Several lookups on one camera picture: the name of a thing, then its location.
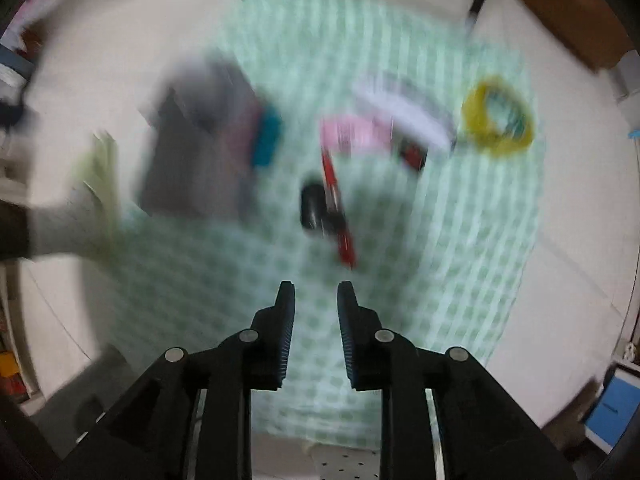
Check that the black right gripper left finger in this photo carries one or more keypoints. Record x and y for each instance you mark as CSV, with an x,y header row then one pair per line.
x,y
188,415

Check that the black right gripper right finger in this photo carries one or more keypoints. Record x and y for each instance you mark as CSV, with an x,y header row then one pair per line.
x,y
442,413

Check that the red marker pen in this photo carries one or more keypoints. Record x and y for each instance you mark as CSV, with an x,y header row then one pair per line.
x,y
336,217

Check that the black car key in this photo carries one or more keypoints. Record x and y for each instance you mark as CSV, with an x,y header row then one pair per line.
x,y
313,208

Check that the red black key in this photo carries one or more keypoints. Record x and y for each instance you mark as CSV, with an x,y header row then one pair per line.
x,y
412,154

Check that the teal small case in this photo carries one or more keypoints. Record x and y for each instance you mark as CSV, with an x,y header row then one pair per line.
x,y
267,137

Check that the pink tissue pack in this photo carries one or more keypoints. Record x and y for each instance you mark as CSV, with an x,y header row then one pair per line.
x,y
350,134

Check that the white glasses case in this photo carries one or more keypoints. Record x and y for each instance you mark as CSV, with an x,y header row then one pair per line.
x,y
412,111

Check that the green left slipper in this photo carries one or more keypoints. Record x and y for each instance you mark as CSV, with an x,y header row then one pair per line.
x,y
97,170

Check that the white cardboard storage box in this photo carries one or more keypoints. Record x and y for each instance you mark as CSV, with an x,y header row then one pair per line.
x,y
205,127

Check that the yellow tape roll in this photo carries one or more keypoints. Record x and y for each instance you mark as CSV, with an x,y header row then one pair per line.
x,y
496,119

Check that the green checkered cloth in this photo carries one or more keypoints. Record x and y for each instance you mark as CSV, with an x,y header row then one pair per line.
x,y
440,253

